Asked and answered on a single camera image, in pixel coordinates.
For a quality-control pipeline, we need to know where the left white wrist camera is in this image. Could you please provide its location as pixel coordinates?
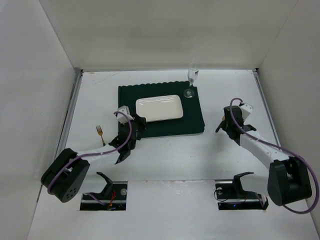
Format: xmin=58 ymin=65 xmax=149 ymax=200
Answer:
xmin=115 ymin=105 xmax=134 ymax=125

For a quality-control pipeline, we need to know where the gold fork dark handle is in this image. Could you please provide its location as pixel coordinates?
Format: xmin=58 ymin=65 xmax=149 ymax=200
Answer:
xmin=96 ymin=125 xmax=106 ymax=146

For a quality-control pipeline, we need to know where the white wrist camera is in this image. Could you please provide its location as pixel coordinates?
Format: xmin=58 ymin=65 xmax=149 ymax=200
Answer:
xmin=115 ymin=105 xmax=134 ymax=125
xmin=238 ymin=102 xmax=254 ymax=122

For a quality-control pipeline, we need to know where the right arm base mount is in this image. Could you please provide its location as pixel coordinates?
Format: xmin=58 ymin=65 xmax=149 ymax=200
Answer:
xmin=214 ymin=172 xmax=269 ymax=211

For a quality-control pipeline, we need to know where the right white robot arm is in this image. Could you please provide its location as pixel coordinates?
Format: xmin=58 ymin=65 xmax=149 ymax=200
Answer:
xmin=218 ymin=104 xmax=312 ymax=206

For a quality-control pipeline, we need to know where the clear champagne flute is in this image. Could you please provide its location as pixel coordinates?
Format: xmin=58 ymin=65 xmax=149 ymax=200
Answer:
xmin=183 ymin=63 xmax=199 ymax=99

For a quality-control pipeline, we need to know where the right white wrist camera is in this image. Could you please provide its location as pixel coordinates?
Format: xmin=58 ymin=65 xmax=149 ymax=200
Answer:
xmin=238 ymin=102 xmax=254 ymax=122

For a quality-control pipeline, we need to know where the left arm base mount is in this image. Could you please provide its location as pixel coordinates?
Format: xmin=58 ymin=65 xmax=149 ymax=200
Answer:
xmin=79 ymin=172 xmax=128 ymax=211

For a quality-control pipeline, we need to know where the gold knife black handle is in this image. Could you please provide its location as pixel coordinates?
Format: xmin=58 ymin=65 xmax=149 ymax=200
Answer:
xmin=215 ymin=117 xmax=225 ymax=133

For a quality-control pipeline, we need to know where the left aluminium table rail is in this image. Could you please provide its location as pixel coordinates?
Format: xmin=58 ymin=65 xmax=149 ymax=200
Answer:
xmin=50 ymin=67 xmax=83 ymax=165

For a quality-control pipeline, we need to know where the white rectangular plate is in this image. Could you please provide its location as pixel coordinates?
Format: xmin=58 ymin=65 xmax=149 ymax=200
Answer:
xmin=135 ymin=94 xmax=184 ymax=123

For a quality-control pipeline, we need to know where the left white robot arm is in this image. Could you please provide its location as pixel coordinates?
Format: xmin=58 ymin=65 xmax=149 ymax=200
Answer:
xmin=40 ymin=110 xmax=147 ymax=206

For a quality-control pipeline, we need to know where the dark green cloth placemat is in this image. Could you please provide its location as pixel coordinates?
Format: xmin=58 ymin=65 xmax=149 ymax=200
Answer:
xmin=118 ymin=81 xmax=205 ymax=138

